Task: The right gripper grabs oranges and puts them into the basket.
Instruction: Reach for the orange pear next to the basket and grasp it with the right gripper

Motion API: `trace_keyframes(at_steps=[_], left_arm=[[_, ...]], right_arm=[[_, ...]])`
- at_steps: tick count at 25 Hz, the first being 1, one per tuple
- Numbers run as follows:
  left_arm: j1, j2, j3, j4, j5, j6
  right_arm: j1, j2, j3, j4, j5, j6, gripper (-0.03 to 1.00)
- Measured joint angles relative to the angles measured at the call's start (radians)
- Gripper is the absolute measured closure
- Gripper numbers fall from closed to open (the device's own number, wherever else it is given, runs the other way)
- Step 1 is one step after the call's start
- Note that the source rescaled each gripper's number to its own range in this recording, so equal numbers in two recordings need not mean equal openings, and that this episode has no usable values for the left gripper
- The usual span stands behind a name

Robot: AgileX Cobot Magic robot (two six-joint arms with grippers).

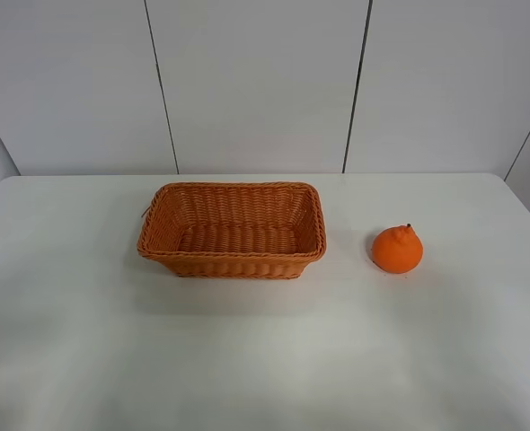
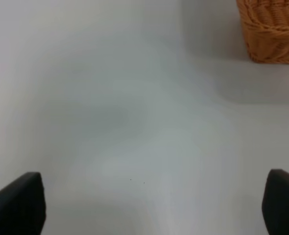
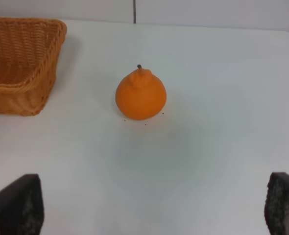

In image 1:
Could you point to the orange with knobby top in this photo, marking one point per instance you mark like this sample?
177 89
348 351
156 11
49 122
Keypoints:
397 250

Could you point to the orange woven rectangular basket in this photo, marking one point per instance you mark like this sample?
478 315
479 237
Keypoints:
270 230

